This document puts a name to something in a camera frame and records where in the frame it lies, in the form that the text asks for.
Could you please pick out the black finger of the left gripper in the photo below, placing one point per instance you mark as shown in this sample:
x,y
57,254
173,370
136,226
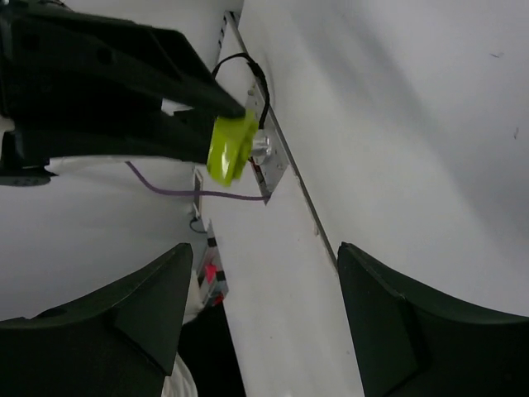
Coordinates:
x,y
183,136
54,59

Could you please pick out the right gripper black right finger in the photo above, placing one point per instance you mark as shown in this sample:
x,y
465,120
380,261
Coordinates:
x,y
413,340

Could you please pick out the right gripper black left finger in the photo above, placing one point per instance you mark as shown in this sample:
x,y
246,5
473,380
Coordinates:
x,y
120,340

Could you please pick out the yellow-green lego brick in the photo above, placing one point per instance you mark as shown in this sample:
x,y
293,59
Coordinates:
x,y
230,147

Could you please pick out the white slatted container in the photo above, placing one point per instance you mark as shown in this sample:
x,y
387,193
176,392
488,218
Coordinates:
x,y
206,363

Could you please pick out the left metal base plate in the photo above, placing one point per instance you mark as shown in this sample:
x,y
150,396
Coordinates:
x,y
268,157

